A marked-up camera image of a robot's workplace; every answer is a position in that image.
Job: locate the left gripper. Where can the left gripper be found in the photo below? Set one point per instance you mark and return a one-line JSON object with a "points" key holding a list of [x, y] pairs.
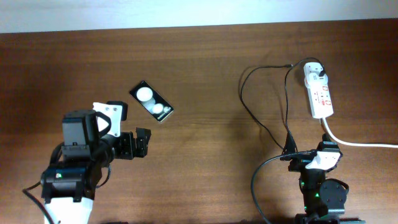
{"points": [[129, 149]]}

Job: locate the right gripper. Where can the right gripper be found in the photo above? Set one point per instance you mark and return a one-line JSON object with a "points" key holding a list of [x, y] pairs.
{"points": [[300, 161]]}

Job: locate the black smartphone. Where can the black smartphone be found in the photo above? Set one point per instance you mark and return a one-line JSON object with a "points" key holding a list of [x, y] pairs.
{"points": [[159, 108]]}

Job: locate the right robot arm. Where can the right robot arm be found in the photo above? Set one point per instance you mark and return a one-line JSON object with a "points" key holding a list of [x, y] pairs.
{"points": [[324, 199]]}

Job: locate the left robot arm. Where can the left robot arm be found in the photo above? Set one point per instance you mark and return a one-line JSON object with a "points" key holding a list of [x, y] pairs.
{"points": [[75, 170]]}

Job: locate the white USB charger plug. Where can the white USB charger plug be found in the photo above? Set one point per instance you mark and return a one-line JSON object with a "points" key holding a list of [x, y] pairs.
{"points": [[315, 75]]}

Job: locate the white power strip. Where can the white power strip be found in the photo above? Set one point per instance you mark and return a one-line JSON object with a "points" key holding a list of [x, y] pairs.
{"points": [[320, 102]]}

